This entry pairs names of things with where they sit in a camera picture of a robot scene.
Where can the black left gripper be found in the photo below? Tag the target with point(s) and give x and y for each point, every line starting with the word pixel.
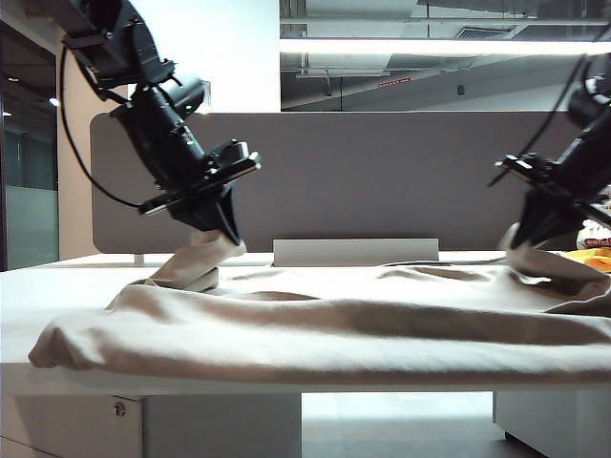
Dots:
pixel 162 148

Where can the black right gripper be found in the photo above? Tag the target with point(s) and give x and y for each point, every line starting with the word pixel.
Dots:
pixel 587 167

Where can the beige T-shirt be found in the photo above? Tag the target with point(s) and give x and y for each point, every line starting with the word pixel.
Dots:
pixel 305 334

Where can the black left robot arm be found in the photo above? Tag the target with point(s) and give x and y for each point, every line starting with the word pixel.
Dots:
pixel 119 43

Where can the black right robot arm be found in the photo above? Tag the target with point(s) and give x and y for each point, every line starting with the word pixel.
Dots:
pixel 599 90

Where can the white printed snack bag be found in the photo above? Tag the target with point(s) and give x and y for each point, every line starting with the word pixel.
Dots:
pixel 596 234

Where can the yellow orange package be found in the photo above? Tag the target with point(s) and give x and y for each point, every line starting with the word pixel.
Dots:
pixel 592 260

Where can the silver partition support leg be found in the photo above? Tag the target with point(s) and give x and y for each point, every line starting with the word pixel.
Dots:
pixel 139 259

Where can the grey rectangular desk box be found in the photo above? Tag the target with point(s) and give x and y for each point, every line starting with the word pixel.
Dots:
pixel 355 252

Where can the red ceiling sign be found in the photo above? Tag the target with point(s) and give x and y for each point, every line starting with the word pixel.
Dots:
pixel 394 82

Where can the long white ceiling light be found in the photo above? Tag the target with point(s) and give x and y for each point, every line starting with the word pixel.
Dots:
pixel 429 46

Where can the white plain cabinet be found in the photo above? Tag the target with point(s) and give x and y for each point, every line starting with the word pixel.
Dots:
pixel 558 420

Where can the white drawer cabinet with lock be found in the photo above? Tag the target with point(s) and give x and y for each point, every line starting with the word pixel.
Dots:
pixel 191 424

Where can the round silver drawer lock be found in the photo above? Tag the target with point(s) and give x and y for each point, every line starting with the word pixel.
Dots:
pixel 119 408

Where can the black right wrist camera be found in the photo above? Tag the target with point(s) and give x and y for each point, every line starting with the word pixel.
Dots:
pixel 527 162

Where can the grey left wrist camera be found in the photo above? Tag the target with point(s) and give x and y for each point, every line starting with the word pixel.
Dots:
pixel 231 151

